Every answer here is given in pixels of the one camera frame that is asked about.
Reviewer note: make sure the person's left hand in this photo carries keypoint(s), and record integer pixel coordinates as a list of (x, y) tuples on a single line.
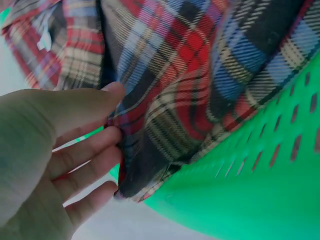
[(27, 140)]

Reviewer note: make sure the plaid flannel shirt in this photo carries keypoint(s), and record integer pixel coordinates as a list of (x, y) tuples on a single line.
[(165, 82)]

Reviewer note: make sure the green perforated plastic basket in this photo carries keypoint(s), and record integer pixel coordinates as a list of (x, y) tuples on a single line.
[(245, 180)]

